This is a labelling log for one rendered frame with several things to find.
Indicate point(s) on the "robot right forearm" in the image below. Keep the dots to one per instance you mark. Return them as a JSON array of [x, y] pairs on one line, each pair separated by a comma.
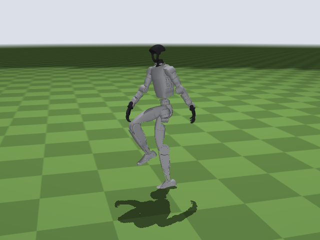
[[136, 98]]

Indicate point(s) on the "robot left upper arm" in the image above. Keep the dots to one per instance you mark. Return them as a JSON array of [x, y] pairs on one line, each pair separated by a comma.
[[170, 71]]

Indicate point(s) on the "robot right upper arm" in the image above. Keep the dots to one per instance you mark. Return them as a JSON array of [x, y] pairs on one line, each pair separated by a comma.
[[147, 81]]

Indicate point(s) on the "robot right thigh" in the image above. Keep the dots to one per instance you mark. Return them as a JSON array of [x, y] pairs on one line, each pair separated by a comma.
[[159, 133]]

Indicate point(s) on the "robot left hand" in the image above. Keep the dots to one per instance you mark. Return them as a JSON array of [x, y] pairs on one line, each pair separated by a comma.
[[192, 109]]

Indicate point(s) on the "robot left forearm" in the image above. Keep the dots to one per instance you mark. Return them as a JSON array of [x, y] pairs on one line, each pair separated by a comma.
[[186, 97]]

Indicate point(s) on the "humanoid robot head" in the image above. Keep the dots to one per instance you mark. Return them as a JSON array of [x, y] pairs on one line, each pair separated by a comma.
[[157, 49]]

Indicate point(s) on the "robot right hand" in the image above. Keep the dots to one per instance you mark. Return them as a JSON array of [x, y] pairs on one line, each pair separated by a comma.
[[130, 106]]

